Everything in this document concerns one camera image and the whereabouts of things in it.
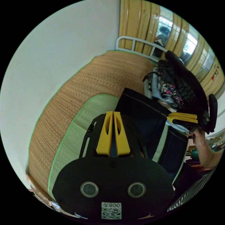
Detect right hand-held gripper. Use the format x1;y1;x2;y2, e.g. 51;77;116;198
166;109;211;134

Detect bed with woven mat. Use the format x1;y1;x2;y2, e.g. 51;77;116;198
26;36;169;212

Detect person's right hand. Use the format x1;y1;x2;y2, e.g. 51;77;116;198
189;129;208;146

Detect person's right forearm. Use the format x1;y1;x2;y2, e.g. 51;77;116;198
195;140;223;169

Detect pile of clothes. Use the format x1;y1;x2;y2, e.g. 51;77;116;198
142;50;210;113

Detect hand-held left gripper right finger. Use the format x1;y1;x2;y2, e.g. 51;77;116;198
113;112;131;157

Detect dark blue pants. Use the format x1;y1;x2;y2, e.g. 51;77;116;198
116;88;189;178

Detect yellow wooden framed window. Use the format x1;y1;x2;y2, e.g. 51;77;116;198
118;0;221;100

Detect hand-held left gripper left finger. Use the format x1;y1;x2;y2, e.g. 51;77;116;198
96;111;114;158

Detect person's body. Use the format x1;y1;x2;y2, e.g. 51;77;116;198
167;162;220;213

